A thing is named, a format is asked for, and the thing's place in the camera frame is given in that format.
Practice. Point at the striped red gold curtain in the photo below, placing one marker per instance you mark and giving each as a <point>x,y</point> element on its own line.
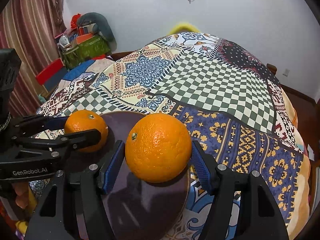
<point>30,26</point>

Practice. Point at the red plastic bag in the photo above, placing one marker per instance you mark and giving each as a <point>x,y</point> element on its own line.
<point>73,22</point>

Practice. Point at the grey neck pillow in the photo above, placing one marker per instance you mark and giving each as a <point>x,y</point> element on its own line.
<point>96,23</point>

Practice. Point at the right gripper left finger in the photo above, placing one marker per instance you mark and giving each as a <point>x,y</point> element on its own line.
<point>55,214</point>

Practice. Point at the patchwork patterned bedspread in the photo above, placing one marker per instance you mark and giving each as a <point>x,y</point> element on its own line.
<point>230,102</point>

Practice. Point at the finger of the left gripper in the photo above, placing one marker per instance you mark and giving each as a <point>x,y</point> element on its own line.
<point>33,124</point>
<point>72,141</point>

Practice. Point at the purple round plate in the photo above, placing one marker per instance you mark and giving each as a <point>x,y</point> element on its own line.
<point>135,209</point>

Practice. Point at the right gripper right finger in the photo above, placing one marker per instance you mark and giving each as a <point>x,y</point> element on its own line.
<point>259,216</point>

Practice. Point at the left human hand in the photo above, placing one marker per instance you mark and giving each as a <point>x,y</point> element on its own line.
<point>25,198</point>

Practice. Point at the medium orange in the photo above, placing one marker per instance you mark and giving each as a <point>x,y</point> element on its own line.
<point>83,120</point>

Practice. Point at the green storage box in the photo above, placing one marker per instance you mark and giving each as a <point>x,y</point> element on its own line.
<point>87,50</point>

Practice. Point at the large orange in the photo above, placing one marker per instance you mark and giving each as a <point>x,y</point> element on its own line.
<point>158,148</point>

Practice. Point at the red box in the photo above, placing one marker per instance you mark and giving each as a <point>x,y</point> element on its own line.
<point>49,71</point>

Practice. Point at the wall power socket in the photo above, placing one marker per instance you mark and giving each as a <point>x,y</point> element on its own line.
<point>286,72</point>

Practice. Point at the yellow foam tube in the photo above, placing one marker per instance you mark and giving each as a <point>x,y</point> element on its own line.
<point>183,27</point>

